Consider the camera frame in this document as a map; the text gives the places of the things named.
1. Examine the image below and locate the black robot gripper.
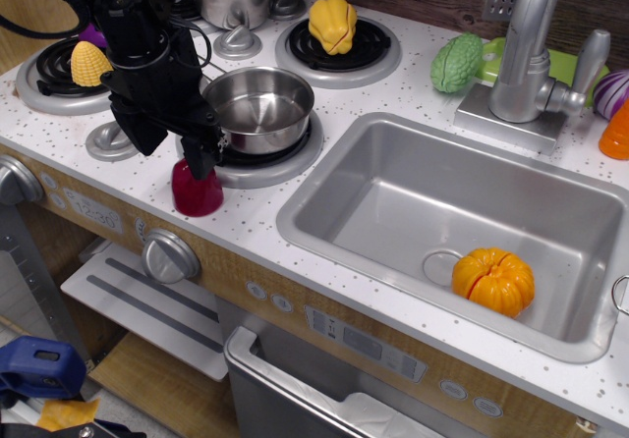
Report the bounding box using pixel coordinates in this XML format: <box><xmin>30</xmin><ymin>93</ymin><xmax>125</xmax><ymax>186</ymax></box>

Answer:
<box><xmin>102</xmin><ymin>24</ymin><xmax>222</xmax><ymax>180</ymax></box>

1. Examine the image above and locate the red toy sweet potato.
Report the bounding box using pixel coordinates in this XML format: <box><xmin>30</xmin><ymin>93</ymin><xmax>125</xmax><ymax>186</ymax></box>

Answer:
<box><xmin>171</xmin><ymin>159</ymin><xmax>224</xmax><ymax>217</ymax></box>

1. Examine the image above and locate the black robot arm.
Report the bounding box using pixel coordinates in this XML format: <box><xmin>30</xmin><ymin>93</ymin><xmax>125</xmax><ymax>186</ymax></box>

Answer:
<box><xmin>65</xmin><ymin>0</ymin><xmax>222</xmax><ymax>180</ymax></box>

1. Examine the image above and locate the front right stove burner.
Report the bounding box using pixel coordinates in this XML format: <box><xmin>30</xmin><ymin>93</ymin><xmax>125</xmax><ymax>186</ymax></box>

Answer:
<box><xmin>174</xmin><ymin>109</ymin><xmax>325</xmax><ymax>191</ymax></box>

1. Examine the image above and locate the small steel pan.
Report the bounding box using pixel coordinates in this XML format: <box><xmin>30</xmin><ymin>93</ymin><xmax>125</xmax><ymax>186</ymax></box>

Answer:
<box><xmin>202</xmin><ymin>67</ymin><xmax>315</xmax><ymax>155</ymax></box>

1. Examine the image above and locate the front left stove burner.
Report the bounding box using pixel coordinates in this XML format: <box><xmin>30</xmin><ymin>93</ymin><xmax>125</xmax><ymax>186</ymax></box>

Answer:
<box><xmin>16</xmin><ymin>37</ymin><xmax>110</xmax><ymax>116</ymax></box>

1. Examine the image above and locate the back right stove burner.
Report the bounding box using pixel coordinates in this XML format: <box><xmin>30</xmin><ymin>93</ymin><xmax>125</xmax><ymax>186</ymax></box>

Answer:
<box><xmin>275</xmin><ymin>18</ymin><xmax>402</xmax><ymax>89</ymax></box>

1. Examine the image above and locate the silver countertop knob front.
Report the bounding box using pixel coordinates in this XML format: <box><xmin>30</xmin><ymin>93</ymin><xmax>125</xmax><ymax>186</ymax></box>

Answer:
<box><xmin>86</xmin><ymin>122</ymin><xmax>139</xmax><ymax>162</ymax></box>

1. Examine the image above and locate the silver countertop knob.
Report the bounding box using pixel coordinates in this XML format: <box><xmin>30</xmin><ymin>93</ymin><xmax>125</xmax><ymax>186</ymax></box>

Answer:
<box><xmin>269</xmin><ymin>0</ymin><xmax>307</xmax><ymax>21</ymax></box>
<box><xmin>86</xmin><ymin>122</ymin><xmax>139</xmax><ymax>162</ymax></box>
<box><xmin>213</xmin><ymin>26</ymin><xmax>262</xmax><ymax>61</ymax></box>

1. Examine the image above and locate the silver oven dial centre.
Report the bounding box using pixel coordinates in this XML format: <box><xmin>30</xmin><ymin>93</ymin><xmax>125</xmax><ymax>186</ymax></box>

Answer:
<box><xmin>142</xmin><ymin>229</ymin><xmax>200</xmax><ymax>285</ymax></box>

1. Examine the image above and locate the silver oven dial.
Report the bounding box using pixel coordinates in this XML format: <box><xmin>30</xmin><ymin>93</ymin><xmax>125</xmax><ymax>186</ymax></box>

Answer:
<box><xmin>1</xmin><ymin>154</ymin><xmax>44</xmax><ymax>206</ymax></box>
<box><xmin>142</xmin><ymin>229</ymin><xmax>200</xmax><ymax>285</ymax></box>

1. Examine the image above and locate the silver countertop knob middle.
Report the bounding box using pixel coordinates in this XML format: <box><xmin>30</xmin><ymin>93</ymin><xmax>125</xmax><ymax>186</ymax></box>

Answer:
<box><xmin>213</xmin><ymin>26</ymin><xmax>262</xmax><ymax>61</ymax></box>

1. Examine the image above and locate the yellow toy corn cob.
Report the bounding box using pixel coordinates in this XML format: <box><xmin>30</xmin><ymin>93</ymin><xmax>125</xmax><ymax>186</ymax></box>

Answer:
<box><xmin>71</xmin><ymin>41</ymin><xmax>113</xmax><ymax>87</ymax></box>

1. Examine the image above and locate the purple toy eggplant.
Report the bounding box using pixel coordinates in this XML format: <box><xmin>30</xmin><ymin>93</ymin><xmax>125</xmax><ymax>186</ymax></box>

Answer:
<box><xmin>78</xmin><ymin>24</ymin><xmax>107</xmax><ymax>49</ymax></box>

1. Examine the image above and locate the silver oven dial left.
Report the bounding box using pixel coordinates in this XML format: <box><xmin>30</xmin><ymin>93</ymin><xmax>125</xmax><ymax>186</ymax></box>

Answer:
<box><xmin>1</xmin><ymin>154</ymin><xmax>44</xmax><ymax>206</ymax></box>

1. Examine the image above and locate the white oven shelf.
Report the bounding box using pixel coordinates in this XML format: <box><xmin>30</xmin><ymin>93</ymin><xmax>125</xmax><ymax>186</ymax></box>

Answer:
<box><xmin>61</xmin><ymin>243</ymin><xmax>227</xmax><ymax>382</ymax></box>

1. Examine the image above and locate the silver countertop knob back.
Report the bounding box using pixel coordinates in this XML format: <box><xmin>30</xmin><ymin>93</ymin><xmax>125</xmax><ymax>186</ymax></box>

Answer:
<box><xmin>269</xmin><ymin>0</ymin><xmax>307</xmax><ymax>21</ymax></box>

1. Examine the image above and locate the yellow toy bell pepper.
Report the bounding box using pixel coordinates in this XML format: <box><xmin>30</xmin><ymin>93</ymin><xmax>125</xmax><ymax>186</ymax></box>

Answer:
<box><xmin>308</xmin><ymin>0</ymin><xmax>358</xmax><ymax>55</ymax></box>

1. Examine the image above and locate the grey oven door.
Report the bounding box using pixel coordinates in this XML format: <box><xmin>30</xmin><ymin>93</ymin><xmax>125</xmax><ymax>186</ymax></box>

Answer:
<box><xmin>1</xmin><ymin>205</ymin><xmax>90</xmax><ymax>361</ymax></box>

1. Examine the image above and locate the grey toy sink basin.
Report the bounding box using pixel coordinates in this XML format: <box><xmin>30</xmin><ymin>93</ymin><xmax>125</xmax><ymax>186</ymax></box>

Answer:
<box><xmin>277</xmin><ymin>113</ymin><xmax>628</xmax><ymax>363</ymax></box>

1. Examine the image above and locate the grey dishwasher door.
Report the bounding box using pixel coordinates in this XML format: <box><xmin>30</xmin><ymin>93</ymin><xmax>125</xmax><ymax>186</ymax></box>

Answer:
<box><xmin>224</xmin><ymin>326</ymin><xmax>479</xmax><ymax>437</ymax></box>

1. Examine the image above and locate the blue clamp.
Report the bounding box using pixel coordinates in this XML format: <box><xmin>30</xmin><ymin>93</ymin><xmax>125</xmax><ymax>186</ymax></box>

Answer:
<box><xmin>1</xmin><ymin>336</ymin><xmax>86</xmax><ymax>399</ymax></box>

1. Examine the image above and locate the green toy bumpy vegetable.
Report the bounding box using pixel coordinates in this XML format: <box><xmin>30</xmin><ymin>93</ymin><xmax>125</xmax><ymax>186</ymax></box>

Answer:
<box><xmin>430</xmin><ymin>32</ymin><xmax>484</xmax><ymax>93</ymax></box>

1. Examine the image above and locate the yellow cloth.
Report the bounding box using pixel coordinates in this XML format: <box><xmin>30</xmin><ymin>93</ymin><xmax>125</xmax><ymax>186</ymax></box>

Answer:
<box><xmin>35</xmin><ymin>398</ymin><xmax>100</xmax><ymax>432</ymax></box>

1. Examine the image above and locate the silver toy faucet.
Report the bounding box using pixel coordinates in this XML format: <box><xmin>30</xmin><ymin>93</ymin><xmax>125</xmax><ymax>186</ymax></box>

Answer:
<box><xmin>454</xmin><ymin>0</ymin><xmax>611</xmax><ymax>155</ymax></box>

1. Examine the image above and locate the orange toy pumpkin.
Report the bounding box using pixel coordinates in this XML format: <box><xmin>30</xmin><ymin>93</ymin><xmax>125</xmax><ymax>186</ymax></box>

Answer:
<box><xmin>451</xmin><ymin>247</ymin><xmax>536</xmax><ymax>318</ymax></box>

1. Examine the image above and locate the green toy plate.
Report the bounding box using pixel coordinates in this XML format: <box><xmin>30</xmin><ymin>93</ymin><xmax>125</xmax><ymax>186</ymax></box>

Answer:
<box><xmin>476</xmin><ymin>37</ymin><xmax>578</xmax><ymax>84</ymax></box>

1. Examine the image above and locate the orange toy carrot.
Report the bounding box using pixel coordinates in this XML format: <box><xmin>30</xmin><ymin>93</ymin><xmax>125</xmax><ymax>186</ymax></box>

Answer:
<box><xmin>599</xmin><ymin>101</ymin><xmax>629</xmax><ymax>160</ymax></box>

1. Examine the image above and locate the purple toy onion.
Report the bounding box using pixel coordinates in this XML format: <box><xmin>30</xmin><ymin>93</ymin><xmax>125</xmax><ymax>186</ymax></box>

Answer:
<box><xmin>593</xmin><ymin>69</ymin><xmax>628</xmax><ymax>121</ymax></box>

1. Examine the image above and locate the silver wire handle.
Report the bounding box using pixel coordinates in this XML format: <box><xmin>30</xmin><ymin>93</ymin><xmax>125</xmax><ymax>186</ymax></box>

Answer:
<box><xmin>610</xmin><ymin>275</ymin><xmax>629</xmax><ymax>316</ymax></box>

